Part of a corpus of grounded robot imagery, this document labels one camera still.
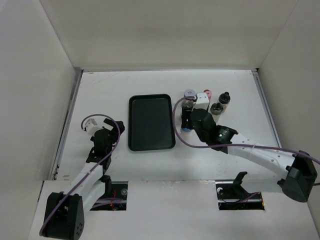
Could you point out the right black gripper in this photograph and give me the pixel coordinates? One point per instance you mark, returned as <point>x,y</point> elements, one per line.
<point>186,114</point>

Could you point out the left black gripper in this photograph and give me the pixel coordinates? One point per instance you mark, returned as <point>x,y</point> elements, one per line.
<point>115,136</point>

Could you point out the clear dome cap spice bottle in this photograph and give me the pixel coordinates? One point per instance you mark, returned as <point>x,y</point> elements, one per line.
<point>187,103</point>

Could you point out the blue label silver cap bottle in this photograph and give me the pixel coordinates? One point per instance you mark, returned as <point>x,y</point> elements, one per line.
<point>186,130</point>

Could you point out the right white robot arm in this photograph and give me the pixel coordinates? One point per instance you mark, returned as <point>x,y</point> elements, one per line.
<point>295,170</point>

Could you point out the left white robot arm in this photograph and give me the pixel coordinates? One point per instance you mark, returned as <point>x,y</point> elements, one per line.
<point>65,211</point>

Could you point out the pink cap spice bottle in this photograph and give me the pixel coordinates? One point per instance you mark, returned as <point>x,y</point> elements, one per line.
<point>208,93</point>

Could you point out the black knob cap bottle front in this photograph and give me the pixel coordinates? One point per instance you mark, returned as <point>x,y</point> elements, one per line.
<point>216,110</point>

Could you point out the black knob cap bottle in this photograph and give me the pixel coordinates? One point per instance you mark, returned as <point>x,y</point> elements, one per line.
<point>224,100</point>
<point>216,110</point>

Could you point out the black rectangular plastic tray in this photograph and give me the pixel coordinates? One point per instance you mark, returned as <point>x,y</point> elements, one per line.
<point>150,124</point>

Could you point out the black knob cap bottle rear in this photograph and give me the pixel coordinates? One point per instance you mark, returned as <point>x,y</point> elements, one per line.
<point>224,100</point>

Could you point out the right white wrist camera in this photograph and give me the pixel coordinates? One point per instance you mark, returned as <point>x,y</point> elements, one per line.
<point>202,101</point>

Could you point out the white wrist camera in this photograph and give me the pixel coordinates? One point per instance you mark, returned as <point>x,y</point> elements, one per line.
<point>202,101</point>
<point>91,127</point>

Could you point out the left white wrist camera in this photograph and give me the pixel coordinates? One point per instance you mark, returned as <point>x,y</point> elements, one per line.
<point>91,127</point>

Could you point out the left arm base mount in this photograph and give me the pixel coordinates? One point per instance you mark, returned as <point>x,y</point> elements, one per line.
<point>114,199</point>

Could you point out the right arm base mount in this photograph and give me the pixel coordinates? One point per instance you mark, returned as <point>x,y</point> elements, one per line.
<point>231,196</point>

